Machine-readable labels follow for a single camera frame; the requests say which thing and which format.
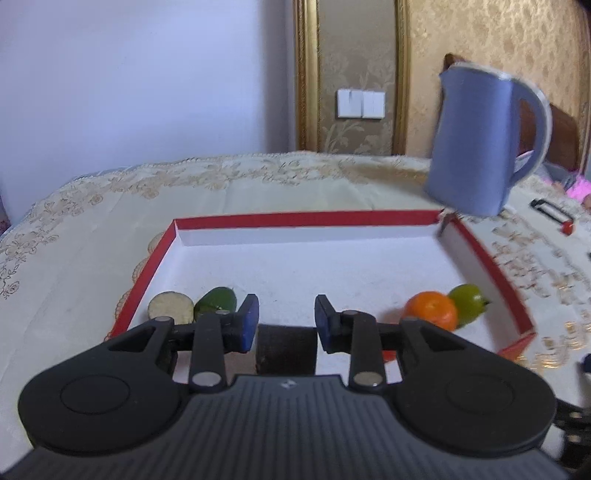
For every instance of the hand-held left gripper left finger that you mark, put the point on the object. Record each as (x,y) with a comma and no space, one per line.
(249,323)

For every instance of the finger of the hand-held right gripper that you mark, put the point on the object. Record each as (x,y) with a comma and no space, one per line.
(586,368)

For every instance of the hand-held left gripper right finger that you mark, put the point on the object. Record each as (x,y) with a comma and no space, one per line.
(323,324)

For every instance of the green cucumber piece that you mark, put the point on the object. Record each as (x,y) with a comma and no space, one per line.
(216,299)

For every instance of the dark sugarcane piece scratched bark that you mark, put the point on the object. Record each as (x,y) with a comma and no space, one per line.
(286,348)

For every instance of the red shallow cardboard box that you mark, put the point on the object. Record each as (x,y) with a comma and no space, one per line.
(323,263)

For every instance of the small red cherry tomato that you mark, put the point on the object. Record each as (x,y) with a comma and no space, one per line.
(390,356)

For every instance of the dark sugarcane piece pale cut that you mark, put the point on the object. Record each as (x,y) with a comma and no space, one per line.
(171,308)

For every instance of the orange tangerine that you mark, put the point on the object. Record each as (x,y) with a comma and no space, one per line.
(431,310)

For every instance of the large green tomato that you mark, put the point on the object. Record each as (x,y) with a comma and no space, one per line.
(468,302)

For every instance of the black tool with red knob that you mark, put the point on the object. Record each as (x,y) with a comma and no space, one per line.
(551,213)

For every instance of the grey bedding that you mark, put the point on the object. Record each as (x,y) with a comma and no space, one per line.
(558,175)

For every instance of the brown wooden headboard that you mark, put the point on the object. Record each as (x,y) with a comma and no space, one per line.
(565,134)

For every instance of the blue electric kettle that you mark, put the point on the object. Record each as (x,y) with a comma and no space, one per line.
(475,138)

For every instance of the white wall switch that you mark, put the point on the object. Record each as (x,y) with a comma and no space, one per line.
(349,103)
(373,105)

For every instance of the gold wall panel frame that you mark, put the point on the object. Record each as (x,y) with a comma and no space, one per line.
(307,74)

